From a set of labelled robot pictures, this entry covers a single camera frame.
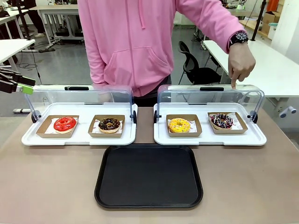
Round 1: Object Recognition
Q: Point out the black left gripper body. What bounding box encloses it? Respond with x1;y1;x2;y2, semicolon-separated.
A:
0;69;22;94

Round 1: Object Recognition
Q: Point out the person's left forearm pink sleeve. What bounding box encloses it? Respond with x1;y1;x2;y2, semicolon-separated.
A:
205;0;249;54

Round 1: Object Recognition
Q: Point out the brown cardboard donut tray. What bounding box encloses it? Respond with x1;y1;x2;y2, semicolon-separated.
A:
166;114;203;138
88;114;126;138
36;115;79;139
207;112;249;135

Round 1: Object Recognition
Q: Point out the red glazed donut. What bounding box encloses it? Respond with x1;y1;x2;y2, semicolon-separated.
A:
53;117;77;134

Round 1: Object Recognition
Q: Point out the chocolate donut with nut crumbs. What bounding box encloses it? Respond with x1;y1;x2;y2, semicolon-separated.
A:
98;118;121;134

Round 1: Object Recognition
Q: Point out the black serving tray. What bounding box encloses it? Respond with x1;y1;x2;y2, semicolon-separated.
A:
94;145;204;209

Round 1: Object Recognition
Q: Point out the yellow sprinkled donut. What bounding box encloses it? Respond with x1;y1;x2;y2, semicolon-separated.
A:
168;118;191;133

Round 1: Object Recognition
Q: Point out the dark chocolate striped donut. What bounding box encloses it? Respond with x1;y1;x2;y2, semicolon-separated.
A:
209;113;234;130

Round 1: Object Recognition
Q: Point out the person's left hand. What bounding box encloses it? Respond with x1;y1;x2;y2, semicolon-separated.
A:
228;42;256;91

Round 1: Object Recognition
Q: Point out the small white table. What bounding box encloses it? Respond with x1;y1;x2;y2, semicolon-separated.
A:
0;39;36;65

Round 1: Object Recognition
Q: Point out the clear display case lid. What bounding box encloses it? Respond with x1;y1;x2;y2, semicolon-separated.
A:
24;84;138;124
157;84;265;124

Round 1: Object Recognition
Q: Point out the white display case base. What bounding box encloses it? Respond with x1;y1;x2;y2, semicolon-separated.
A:
153;102;267;147
21;102;137;147

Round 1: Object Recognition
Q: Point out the person in black trousers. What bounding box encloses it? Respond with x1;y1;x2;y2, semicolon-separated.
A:
23;0;46;38

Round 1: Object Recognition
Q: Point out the grey desk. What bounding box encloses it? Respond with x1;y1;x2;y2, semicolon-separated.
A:
29;4;82;47

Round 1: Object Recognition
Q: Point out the person in pink hoodie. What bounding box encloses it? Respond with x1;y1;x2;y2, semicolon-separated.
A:
78;0;225;108

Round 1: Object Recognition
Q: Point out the black office chair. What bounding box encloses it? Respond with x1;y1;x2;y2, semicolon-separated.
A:
178;41;222;86

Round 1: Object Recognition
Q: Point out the black wristwatch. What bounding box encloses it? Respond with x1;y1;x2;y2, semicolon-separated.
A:
228;31;249;49

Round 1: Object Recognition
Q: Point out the black pole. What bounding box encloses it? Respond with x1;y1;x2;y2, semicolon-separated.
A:
251;0;267;42

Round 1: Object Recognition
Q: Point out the large white table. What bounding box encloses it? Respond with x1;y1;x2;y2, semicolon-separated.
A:
202;39;299;98

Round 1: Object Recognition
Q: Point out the cardboard box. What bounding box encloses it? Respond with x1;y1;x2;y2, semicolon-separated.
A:
261;11;281;33

